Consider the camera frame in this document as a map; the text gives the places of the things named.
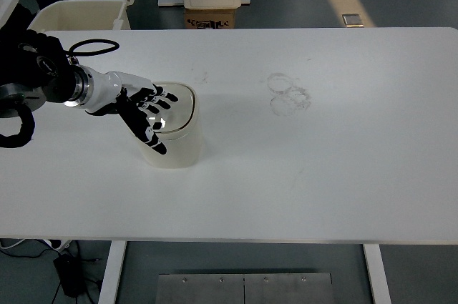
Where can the silver metal foot bar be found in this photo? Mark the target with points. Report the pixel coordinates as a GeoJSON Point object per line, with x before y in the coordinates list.
{"type": "Point", "coordinates": [170, 2]}

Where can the grey metal plate with screws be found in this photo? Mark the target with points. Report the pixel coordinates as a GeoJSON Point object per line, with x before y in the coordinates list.
{"type": "Point", "coordinates": [214, 291]}

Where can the black power adapter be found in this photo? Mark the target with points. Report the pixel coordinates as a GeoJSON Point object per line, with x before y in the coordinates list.
{"type": "Point", "coordinates": [69, 275]}

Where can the white side table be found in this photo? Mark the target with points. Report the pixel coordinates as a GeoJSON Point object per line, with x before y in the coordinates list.
{"type": "Point", "coordinates": [6, 3]}

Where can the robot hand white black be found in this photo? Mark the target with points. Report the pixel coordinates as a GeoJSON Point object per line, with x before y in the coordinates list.
{"type": "Point", "coordinates": [103, 89]}

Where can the metal floor plate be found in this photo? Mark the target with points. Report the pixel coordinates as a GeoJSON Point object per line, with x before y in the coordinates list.
{"type": "Point", "coordinates": [353, 20]}

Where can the white table leg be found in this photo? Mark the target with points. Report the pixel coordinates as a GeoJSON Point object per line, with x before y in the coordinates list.
{"type": "Point", "coordinates": [377, 275]}
{"type": "Point", "coordinates": [112, 272]}

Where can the small cream trash bin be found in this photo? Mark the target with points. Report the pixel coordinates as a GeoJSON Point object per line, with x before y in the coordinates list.
{"type": "Point", "coordinates": [182, 143]}

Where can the brown cardboard box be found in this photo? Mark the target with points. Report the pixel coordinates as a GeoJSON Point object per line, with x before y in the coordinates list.
{"type": "Point", "coordinates": [209, 18]}

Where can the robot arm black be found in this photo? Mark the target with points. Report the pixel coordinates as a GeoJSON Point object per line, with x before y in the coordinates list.
{"type": "Point", "coordinates": [35, 68]}

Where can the large cream plastic crate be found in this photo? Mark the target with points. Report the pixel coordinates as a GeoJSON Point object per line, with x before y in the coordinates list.
{"type": "Point", "coordinates": [78, 14]}

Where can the white power strip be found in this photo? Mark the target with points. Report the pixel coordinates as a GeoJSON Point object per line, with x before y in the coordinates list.
{"type": "Point", "coordinates": [59, 243]}

